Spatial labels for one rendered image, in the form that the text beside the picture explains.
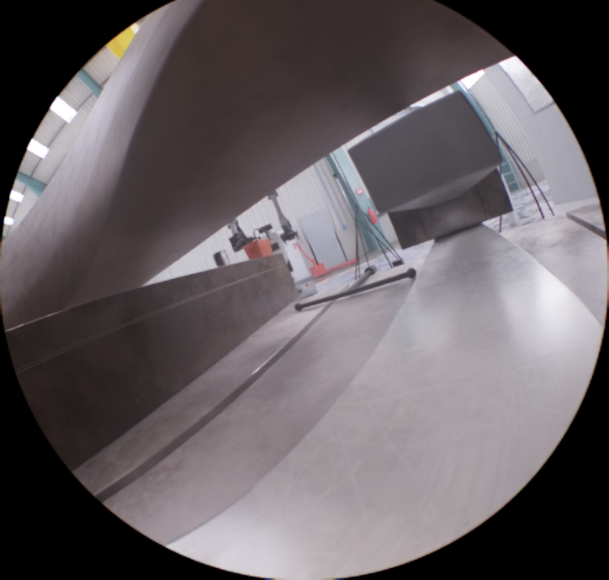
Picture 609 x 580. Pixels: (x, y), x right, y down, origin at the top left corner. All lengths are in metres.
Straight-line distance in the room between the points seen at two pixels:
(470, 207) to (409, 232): 0.19
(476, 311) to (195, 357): 0.82
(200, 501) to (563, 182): 2.95
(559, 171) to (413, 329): 2.66
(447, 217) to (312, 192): 7.75
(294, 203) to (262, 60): 7.80
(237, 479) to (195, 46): 0.56
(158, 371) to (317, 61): 0.88
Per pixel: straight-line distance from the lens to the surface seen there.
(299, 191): 8.23
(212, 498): 0.34
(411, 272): 0.88
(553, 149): 2.74
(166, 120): 0.41
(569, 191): 2.75
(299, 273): 7.19
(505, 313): 0.15
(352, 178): 7.45
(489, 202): 0.61
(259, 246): 1.46
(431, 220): 0.60
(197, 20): 0.33
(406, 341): 0.15
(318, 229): 7.81
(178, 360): 0.80
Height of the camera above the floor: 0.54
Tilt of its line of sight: 3 degrees down
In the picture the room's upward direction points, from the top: 23 degrees counter-clockwise
